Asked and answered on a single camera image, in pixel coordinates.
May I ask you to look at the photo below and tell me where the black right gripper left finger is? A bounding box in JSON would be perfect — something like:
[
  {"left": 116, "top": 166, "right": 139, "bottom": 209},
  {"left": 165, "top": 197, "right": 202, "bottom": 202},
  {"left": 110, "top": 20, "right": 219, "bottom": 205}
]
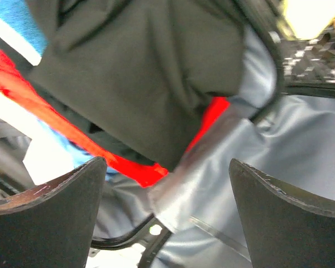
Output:
[{"left": 0, "top": 157, "right": 107, "bottom": 267}]

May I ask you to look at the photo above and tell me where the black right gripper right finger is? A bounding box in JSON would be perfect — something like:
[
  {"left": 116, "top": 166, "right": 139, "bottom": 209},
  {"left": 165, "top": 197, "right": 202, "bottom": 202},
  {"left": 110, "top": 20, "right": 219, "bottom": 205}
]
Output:
[{"left": 229, "top": 159, "right": 335, "bottom": 267}]

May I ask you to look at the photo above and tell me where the black white space suitcase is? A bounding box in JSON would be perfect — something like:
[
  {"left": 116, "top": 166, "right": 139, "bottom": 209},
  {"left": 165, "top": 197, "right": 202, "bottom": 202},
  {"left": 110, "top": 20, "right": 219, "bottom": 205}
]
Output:
[{"left": 0, "top": 1, "right": 335, "bottom": 267}]

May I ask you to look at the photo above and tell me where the red folded cloth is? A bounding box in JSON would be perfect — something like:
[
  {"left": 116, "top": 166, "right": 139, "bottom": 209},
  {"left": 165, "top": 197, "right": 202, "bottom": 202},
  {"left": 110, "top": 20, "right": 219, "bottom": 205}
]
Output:
[{"left": 0, "top": 50, "right": 231, "bottom": 188}]

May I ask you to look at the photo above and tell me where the black folded garment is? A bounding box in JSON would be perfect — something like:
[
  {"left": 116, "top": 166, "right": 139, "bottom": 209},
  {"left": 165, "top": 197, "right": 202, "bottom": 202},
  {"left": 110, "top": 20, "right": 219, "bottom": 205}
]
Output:
[{"left": 27, "top": 1, "right": 245, "bottom": 170}]

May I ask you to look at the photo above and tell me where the blue folded cloth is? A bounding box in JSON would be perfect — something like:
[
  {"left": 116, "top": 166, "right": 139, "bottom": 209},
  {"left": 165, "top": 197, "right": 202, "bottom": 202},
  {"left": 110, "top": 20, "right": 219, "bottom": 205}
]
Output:
[{"left": 0, "top": 0, "right": 118, "bottom": 182}]

